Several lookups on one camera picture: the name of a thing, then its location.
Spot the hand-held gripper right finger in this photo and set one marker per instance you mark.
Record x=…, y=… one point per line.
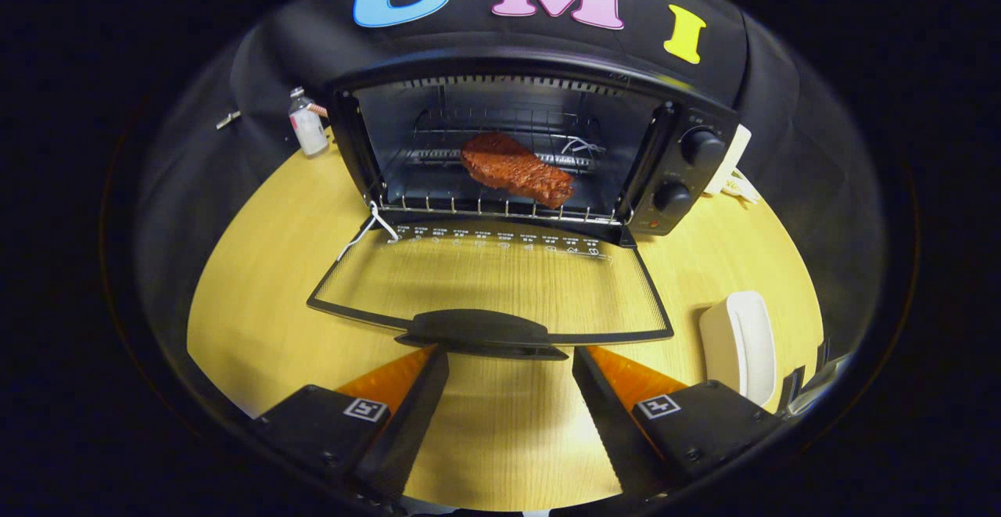
x=606, y=423

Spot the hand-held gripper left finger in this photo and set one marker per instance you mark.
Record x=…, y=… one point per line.
x=407, y=431

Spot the black toaster oven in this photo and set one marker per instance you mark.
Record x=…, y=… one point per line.
x=688, y=181

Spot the brown steak piece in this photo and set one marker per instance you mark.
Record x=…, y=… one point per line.
x=516, y=169

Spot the white bread toaster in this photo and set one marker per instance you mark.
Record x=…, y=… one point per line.
x=731, y=161

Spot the white rectangular dish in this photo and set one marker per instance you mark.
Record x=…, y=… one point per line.
x=739, y=345

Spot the dark object with grey edge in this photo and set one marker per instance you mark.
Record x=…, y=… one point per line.
x=794, y=384

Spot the white zip tie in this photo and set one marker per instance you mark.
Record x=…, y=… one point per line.
x=383, y=227

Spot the small white divided dish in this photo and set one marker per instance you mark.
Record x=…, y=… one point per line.
x=743, y=187

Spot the clear bottle with red label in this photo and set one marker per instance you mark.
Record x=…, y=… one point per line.
x=307, y=134

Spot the red striped straw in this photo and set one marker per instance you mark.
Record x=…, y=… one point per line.
x=318, y=110

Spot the silver metal clip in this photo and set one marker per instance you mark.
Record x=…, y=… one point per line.
x=228, y=120

